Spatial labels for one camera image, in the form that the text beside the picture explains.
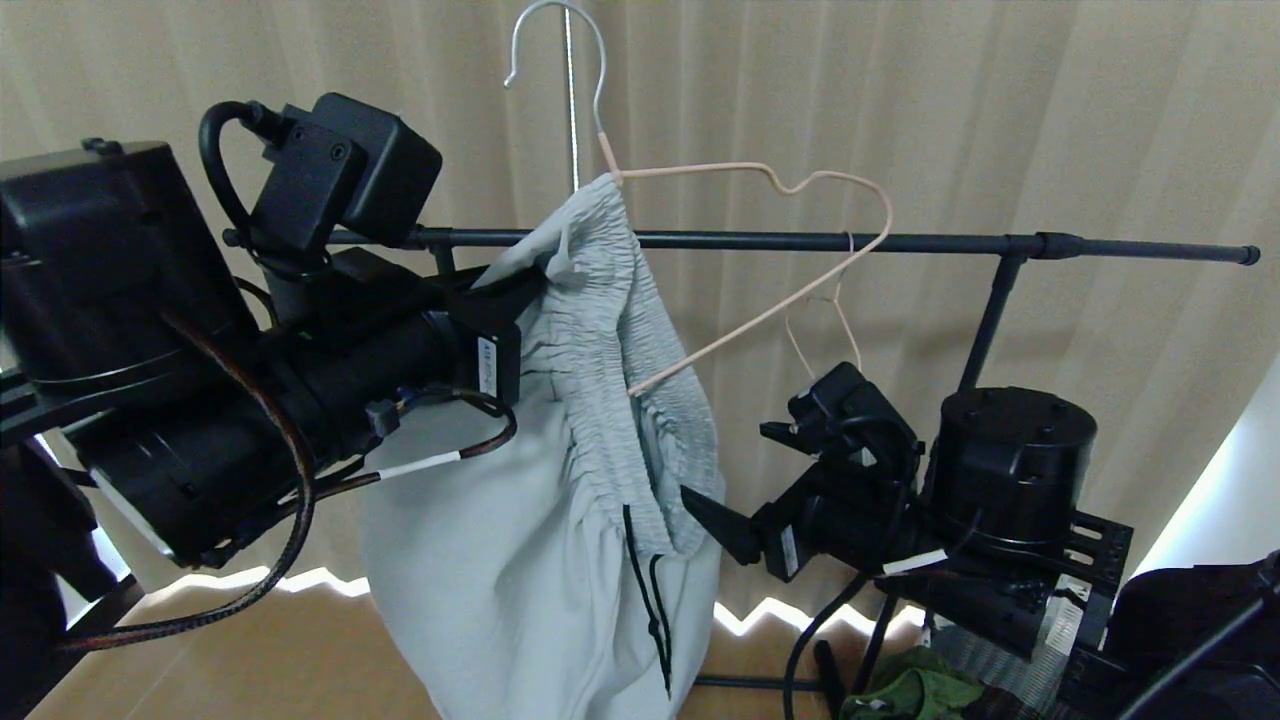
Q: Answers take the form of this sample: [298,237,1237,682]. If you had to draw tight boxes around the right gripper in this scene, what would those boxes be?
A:
[679,453,927,584]

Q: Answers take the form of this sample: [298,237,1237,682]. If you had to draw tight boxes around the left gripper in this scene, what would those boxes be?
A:
[260,248,547,473]

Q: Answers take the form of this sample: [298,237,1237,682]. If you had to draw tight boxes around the pale grey shorts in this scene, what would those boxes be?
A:
[359,171,729,720]

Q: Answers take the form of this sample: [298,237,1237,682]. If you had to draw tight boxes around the pink clothes hanger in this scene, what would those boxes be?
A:
[782,234,864,387]
[502,0,895,400]

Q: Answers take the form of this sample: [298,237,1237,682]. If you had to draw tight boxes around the white laundry basket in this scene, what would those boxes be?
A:
[920,590,1112,720]

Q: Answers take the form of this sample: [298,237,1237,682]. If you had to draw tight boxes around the black clothes rack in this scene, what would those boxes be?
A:
[222,225,1262,720]

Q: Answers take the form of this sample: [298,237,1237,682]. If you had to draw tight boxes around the green garment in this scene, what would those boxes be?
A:
[837,644,987,720]

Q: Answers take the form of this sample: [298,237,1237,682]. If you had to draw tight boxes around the beige curtain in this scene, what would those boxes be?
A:
[0,0,1280,643]

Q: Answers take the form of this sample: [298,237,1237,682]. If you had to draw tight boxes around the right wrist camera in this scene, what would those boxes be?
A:
[758,361,923,471]

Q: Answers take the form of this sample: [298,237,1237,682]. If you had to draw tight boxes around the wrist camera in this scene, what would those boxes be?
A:
[758,361,923,471]
[250,92,445,279]

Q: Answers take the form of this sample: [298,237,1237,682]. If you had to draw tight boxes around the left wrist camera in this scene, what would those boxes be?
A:
[250,92,445,279]

